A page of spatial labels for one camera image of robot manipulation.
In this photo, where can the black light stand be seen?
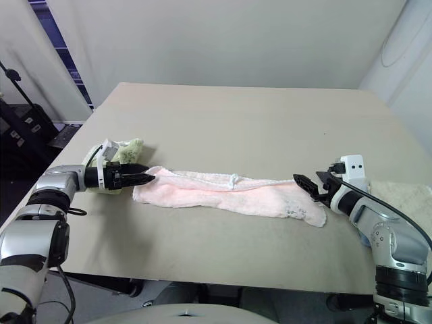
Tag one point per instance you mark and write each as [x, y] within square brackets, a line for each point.
[13, 75]

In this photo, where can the pink towel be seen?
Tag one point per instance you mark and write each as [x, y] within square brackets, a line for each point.
[202, 192]

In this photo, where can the black case with labels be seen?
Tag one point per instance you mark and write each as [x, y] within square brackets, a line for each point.
[37, 118]

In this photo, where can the grey robot torso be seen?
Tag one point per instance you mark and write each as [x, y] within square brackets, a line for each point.
[168, 317]

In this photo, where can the cream towel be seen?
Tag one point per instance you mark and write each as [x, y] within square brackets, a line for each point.
[405, 199]

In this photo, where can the dark grey platform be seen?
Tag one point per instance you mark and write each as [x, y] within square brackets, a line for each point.
[65, 135]

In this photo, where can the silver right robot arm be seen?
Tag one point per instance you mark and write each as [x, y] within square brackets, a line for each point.
[398, 243]

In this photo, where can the green towel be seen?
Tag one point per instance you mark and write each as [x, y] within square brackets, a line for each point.
[130, 152]

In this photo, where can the blue striped panel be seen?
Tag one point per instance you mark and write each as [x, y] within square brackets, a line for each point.
[67, 54]

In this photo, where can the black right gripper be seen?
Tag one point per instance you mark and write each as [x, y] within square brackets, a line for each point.
[329, 197]

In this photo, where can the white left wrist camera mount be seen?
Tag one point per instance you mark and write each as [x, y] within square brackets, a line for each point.
[108, 150]

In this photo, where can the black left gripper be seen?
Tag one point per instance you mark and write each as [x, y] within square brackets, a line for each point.
[114, 177]

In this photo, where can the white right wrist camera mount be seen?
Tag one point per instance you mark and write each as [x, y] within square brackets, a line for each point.
[354, 172]

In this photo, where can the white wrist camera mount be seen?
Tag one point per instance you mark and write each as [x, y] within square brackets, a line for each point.
[108, 150]
[354, 172]

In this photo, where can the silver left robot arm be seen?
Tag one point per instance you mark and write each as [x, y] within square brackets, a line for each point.
[50, 182]

